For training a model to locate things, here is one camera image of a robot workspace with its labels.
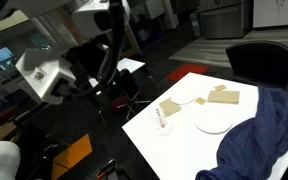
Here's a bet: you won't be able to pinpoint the small brown cardboard piece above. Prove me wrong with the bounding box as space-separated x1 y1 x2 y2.
194 96 207 106
213 84 228 92

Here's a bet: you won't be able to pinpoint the white marker with red dots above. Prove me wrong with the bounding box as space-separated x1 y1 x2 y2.
155 107 168 130

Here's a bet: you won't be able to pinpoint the white kitchen cabinets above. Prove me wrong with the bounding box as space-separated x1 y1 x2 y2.
252 0 288 29

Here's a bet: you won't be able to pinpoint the clear plastic measuring cup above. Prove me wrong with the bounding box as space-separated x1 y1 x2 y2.
149 105 174 136

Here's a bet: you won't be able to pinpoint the dark blue cloth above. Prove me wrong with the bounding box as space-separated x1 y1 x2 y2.
195 85 288 180

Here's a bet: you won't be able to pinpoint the black chair with metal legs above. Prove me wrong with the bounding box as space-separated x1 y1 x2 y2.
110 68 152 122

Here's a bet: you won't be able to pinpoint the white background table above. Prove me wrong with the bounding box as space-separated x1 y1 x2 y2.
116 57 146 75

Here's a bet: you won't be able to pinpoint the white round plate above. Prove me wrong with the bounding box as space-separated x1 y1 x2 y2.
169 90 198 106
194 109 234 135

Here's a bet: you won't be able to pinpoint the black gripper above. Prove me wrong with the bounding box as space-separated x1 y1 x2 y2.
65 39 102 93

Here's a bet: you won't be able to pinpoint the rectangular brown cardboard sheet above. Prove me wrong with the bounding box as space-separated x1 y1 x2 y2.
206 89 241 105

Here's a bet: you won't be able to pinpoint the grey trash bin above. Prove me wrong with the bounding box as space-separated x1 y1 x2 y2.
189 9 203 38

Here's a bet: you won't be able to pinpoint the orange black clamp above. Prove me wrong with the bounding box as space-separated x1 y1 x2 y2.
95 159 118 179

